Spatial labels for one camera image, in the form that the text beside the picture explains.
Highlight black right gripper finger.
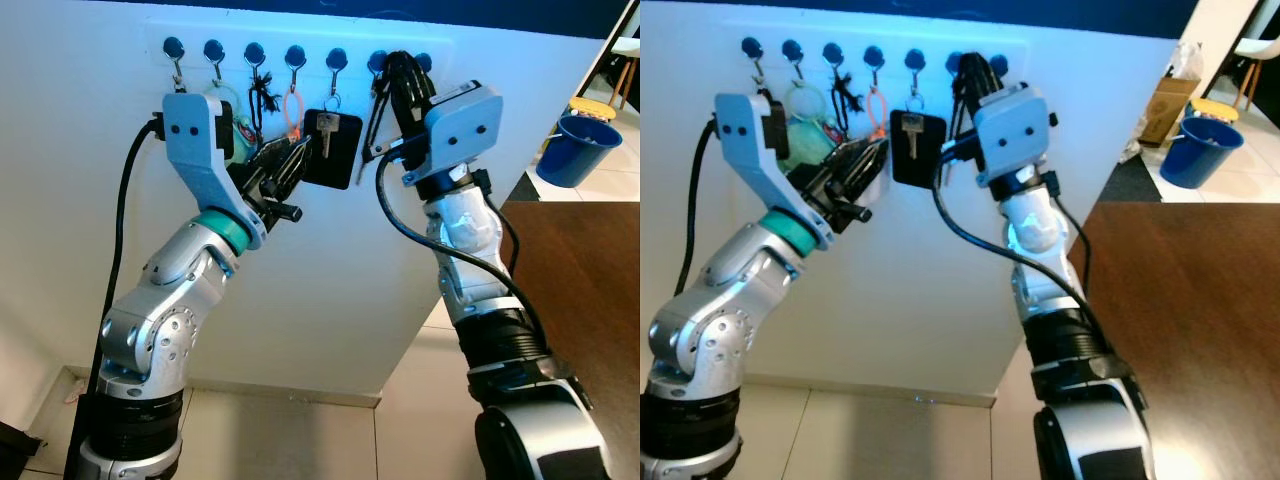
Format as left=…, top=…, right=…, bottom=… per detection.
left=975, top=52, right=1011, bottom=101
left=953, top=52, right=989, bottom=116
left=403, top=52, right=439, bottom=106
left=383, top=55, right=419, bottom=131

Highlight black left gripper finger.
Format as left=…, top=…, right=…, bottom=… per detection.
left=258, top=138, right=303, bottom=181
left=832, top=138, right=881, bottom=183
left=278, top=142, right=314, bottom=203
left=850, top=142, right=893, bottom=208

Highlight black strap key bunch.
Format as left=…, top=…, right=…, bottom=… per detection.
left=935, top=72, right=976, bottom=166
left=356, top=72, right=403, bottom=189

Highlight clear pouch with orange tag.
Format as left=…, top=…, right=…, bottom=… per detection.
left=281, top=86, right=313, bottom=196
left=862, top=86, right=893, bottom=208

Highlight black square key holder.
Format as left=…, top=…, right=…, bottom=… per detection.
left=301, top=107, right=365, bottom=192
left=888, top=108, right=949, bottom=190

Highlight plain silver key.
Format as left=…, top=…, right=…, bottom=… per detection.
left=899, top=112, right=925, bottom=161
left=316, top=112, right=342, bottom=161

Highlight dark floor mat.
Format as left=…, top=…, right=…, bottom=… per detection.
left=503, top=170, right=549, bottom=204
left=1097, top=153, right=1167, bottom=204

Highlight blue plastic bucket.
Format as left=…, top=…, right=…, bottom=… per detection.
left=534, top=112, right=623, bottom=190
left=1159, top=113, right=1247, bottom=191

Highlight yellow cloth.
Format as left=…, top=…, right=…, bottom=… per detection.
left=568, top=97, right=619, bottom=124
left=1190, top=97, right=1242, bottom=124

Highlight white chair wooden legs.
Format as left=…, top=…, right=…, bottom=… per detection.
left=1228, top=36, right=1280, bottom=113
left=598, top=35, right=641, bottom=113

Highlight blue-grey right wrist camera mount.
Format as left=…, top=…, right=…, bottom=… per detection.
left=424, top=82, right=505, bottom=179
left=973, top=84, right=1053, bottom=189

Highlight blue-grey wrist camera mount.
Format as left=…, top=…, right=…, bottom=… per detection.
left=714, top=91, right=837, bottom=251
left=973, top=84, right=1053, bottom=189
left=162, top=91, right=271, bottom=253
left=424, top=82, right=505, bottom=179

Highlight green plush toy keychain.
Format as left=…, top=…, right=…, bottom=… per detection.
left=203, top=83, right=259, bottom=153
left=783, top=82, right=841, bottom=179

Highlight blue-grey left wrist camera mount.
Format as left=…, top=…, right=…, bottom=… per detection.
left=162, top=91, right=271, bottom=253
left=714, top=91, right=837, bottom=251

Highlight white hook rail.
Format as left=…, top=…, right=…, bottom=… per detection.
left=722, top=33, right=1031, bottom=79
left=145, top=33, right=456, bottom=79

